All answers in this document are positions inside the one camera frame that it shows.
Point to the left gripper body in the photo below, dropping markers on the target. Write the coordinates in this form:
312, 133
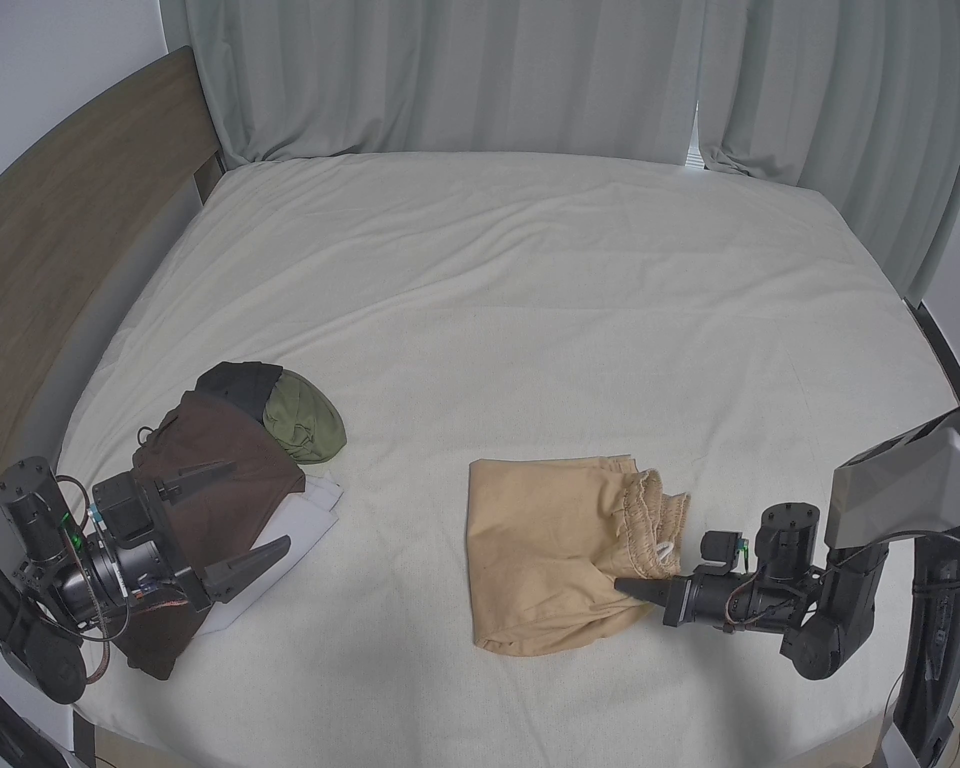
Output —
142, 570

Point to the window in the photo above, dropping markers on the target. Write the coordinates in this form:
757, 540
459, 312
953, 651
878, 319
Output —
694, 139

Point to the brown garment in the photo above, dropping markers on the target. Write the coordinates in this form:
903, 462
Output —
225, 450

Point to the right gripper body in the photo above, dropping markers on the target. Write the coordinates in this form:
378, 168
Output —
709, 596

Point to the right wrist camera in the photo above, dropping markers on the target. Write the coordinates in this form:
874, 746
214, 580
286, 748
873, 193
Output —
721, 549

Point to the narrow pale grey-green curtain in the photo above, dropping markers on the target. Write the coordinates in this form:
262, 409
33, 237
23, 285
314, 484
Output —
825, 90

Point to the green garment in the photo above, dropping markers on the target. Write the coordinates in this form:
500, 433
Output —
304, 420

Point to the beige shorts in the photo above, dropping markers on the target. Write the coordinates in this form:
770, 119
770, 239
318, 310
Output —
540, 540

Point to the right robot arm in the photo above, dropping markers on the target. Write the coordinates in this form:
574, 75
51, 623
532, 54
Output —
885, 495

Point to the black garment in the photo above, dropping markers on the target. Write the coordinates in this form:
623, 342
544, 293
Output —
232, 382

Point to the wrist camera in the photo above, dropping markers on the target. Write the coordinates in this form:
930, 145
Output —
721, 549
120, 506

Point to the bed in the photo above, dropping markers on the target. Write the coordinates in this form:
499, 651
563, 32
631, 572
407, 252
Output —
525, 262

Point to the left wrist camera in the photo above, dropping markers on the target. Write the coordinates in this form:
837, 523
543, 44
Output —
120, 506

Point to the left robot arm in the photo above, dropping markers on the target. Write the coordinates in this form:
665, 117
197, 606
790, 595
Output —
37, 525

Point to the white garment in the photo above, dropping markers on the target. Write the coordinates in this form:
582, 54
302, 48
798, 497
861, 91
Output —
307, 517

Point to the wide pale grey-green curtain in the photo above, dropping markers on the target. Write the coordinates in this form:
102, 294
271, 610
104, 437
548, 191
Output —
450, 75

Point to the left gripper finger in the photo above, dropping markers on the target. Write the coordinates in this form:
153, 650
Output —
240, 566
199, 480

